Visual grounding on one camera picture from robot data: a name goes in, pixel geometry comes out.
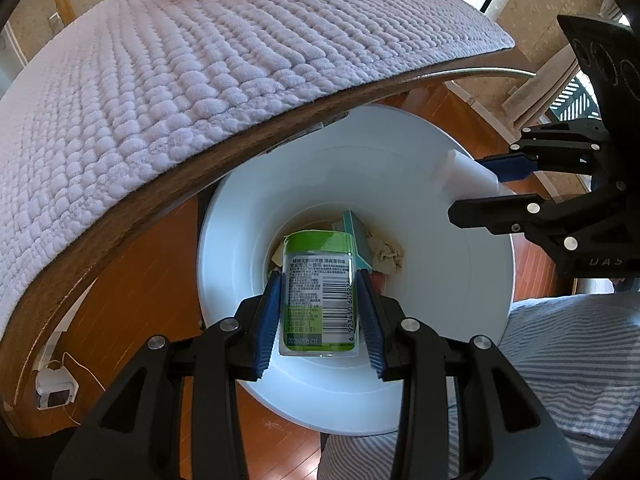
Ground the green label bottle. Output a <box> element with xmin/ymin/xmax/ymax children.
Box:
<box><xmin>277</xmin><ymin>230</ymin><xmax>360</xmax><ymax>358</ymax></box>

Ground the light blue packet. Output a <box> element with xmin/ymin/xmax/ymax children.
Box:
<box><xmin>341</xmin><ymin>210</ymin><xmax>375</xmax><ymax>272</ymax></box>

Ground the thin pale cable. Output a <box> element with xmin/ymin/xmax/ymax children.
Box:
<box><xmin>47</xmin><ymin>352</ymin><xmax>108</xmax><ymax>426</ymax></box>

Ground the white power adapter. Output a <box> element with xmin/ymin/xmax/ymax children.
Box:
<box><xmin>36</xmin><ymin>364</ymin><xmax>79</xmax><ymax>409</ymax></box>

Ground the beige curtain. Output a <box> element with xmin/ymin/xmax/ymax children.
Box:
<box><xmin>500</xmin><ymin>42</ymin><xmax>601</xmax><ymax>127</ymax></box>

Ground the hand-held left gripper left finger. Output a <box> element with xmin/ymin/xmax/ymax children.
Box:
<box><xmin>52</xmin><ymin>271</ymin><xmax>283</xmax><ymax>480</ymax></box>

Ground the curved metal rail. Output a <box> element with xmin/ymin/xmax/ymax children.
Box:
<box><xmin>440</xmin><ymin>66</ymin><xmax>536</xmax><ymax>81</ymax></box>

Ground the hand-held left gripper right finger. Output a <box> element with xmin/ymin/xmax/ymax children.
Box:
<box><xmin>354</xmin><ymin>270</ymin><xmax>586</xmax><ymax>480</ymax></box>

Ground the lavender knitted mat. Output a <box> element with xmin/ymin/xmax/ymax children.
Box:
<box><xmin>0</xmin><ymin>0</ymin><xmax>516</xmax><ymax>331</ymax></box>

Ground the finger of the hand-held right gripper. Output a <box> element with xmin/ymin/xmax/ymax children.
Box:
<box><xmin>475</xmin><ymin>119</ymin><xmax>608</xmax><ymax>183</ymax></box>
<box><xmin>447</xmin><ymin>182</ymin><xmax>628</xmax><ymax>271</ymax></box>

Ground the crumpled beige tissue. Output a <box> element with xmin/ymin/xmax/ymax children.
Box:
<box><xmin>366</xmin><ymin>230</ymin><xmax>406</xmax><ymax>276</ymax></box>

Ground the white round waste bin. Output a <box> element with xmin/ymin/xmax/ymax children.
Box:
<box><xmin>197</xmin><ymin>105</ymin><xmax>516</xmax><ymax>436</ymax></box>

